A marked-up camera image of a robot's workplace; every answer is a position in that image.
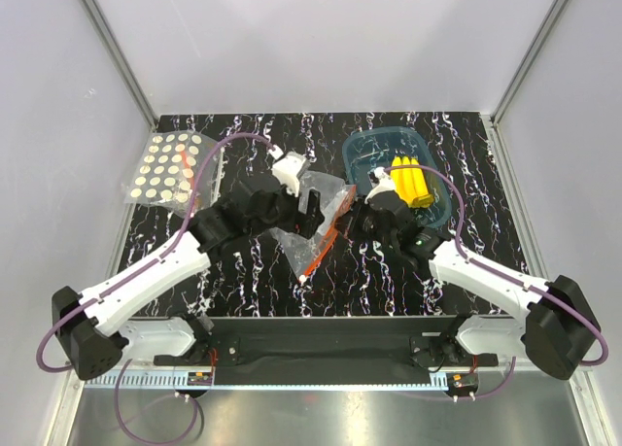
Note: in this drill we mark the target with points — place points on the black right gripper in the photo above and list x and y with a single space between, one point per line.
349 222

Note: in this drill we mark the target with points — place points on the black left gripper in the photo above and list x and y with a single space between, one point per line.
304 224

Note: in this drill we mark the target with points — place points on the clear zip bag orange zipper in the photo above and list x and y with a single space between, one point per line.
305 255

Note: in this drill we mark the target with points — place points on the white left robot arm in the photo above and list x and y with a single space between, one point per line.
88 324

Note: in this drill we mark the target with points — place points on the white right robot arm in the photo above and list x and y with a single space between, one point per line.
550 323

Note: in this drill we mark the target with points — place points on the clear bag with round stickers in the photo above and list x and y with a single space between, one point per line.
173 172

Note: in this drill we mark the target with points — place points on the yellow toy banana bunch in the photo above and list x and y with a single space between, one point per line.
410 182

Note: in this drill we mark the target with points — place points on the teal transparent plastic container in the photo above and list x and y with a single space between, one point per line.
364 151

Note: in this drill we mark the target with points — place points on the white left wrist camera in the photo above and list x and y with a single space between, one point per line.
288 168

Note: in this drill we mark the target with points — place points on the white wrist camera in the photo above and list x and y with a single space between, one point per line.
383 183
288 168

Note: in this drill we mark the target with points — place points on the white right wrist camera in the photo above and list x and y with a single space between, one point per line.
383 183

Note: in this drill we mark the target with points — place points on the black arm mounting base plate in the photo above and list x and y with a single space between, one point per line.
182 336

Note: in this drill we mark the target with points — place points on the aluminium frame rail front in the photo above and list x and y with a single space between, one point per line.
315 361

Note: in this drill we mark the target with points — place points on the left aluminium frame post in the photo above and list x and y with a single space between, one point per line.
112 46

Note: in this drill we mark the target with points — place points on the aluminium frame post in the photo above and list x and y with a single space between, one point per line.
112 46
537 44

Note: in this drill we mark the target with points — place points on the right aluminium frame post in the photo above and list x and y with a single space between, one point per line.
537 44

